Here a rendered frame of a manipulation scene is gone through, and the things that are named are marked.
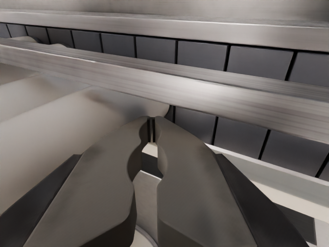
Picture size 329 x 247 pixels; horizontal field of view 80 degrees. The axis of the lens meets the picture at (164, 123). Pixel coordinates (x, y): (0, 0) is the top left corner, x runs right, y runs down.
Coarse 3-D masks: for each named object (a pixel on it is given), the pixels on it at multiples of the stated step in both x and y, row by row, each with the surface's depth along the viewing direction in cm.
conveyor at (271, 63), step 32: (0, 32) 25; (32, 32) 22; (64, 32) 20; (96, 32) 18; (192, 64) 15; (224, 64) 14; (256, 64) 13; (288, 64) 12; (320, 64) 11; (192, 128) 18; (224, 128) 16; (256, 128) 15; (288, 160) 15; (320, 160) 14
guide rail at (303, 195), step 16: (240, 160) 14; (256, 176) 13; (272, 176) 13; (288, 176) 13; (272, 192) 12; (288, 192) 12; (304, 192) 12; (320, 192) 12; (304, 208) 12; (320, 208) 11
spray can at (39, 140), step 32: (64, 96) 12; (96, 96) 12; (128, 96) 13; (0, 128) 8; (32, 128) 9; (64, 128) 9; (96, 128) 10; (0, 160) 7; (32, 160) 8; (64, 160) 9; (0, 192) 7
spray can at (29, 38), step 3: (24, 36) 22; (27, 36) 22; (30, 36) 22; (33, 36) 22; (15, 39) 21; (18, 39) 21; (21, 39) 21; (24, 39) 21; (27, 39) 21; (30, 39) 22; (33, 39) 22; (36, 39) 22; (39, 39) 22; (33, 42) 21; (36, 42) 22; (39, 42) 22; (42, 42) 22
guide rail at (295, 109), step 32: (32, 64) 11; (64, 64) 9; (96, 64) 8; (128, 64) 8; (160, 64) 8; (160, 96) 7; (192, 96) 7; (224, 96) 6; (256, 96) 6; (288, 96) 5; (320, 96) 5; (288, 128) 6; (320, 128) 5
